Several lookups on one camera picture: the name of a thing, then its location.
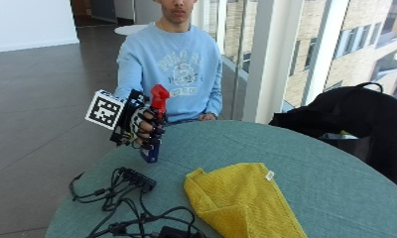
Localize red and blue hand tool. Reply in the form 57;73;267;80
138;83;170;165

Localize white cube with black markers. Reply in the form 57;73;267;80
84;88;126;131

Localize person in light blue sweatshirt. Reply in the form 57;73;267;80
112;0;225;124

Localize white round table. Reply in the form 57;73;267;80
112;23;149;37

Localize yellow towel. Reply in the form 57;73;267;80
182;162;309;238

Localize black power adapter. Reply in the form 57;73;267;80
156;225;196;238

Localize white window pillar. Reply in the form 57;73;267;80
241;0;298;125

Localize black backpack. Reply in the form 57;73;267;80
267;81;397;194

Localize black cable hub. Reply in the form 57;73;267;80
117;167;158;193

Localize tangle of black cables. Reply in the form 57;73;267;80
68;167;209;238

